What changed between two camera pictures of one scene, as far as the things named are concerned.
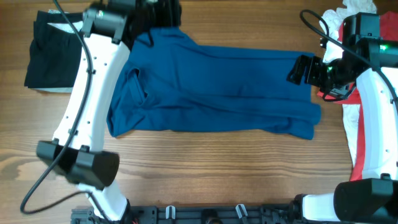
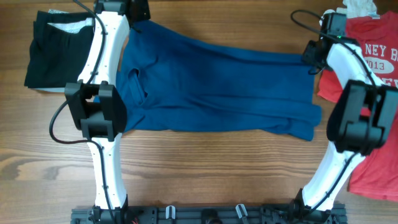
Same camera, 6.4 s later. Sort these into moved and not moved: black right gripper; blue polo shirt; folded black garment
Moved: black right gripper
Not moved: blue polo shirt; folded black garment
